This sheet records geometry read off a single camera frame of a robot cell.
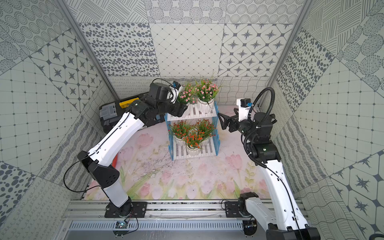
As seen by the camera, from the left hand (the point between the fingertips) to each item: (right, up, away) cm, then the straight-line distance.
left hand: (185, 104), depth 72 cm
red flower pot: (-5, -14, +14) cm, 20 cm away
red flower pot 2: (+10, -13, +17) cm, 23 cm away
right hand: (+19, -5, -4) cm, 20 cm away
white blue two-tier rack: (+15, -26, +23) cm, 37 cm away
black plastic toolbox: (-49, -3, +21) cm, 54 cm away
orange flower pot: (+3, -21, +10) cm, 23 cm away
